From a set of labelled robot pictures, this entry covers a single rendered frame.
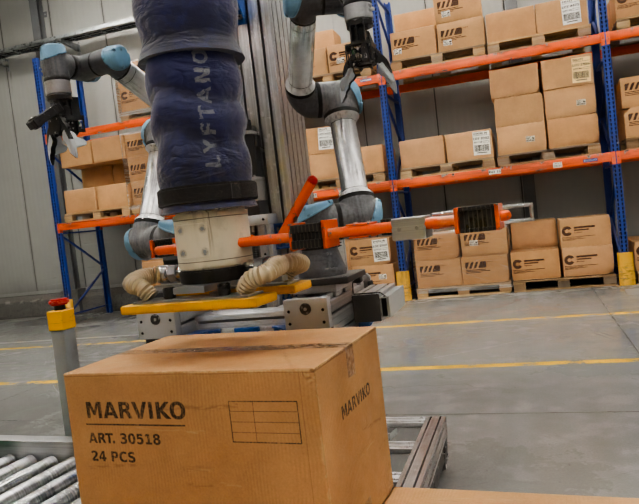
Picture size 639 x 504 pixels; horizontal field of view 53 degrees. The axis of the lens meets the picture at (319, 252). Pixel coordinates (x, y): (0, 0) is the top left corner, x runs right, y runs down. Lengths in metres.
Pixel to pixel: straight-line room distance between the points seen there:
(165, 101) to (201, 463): 0.76
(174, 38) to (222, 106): 0.17
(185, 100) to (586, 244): 7.46
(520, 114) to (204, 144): 7.34
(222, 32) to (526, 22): 7.44
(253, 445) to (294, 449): 0.09
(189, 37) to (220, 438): 0.82
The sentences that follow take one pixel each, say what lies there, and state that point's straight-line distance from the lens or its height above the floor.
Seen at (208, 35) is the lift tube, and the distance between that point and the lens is 1.45.
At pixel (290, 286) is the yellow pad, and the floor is 1.07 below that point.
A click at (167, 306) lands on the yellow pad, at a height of 1.07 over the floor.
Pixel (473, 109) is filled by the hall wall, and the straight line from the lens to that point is 9.92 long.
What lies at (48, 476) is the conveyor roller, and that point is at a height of 0.54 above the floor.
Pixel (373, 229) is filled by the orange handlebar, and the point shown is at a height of 1.18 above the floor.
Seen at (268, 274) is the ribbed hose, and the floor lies 1.12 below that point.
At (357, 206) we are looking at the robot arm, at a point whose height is 1.24.
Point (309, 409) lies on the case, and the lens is 1.23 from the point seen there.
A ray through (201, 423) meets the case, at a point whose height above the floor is 0.84.
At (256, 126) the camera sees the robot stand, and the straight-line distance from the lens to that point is 2.24.
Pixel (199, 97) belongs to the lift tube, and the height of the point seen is 1.50.
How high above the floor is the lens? 1.22
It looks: 3 degrees down
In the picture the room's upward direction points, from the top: 7 degrees counter-clockwise
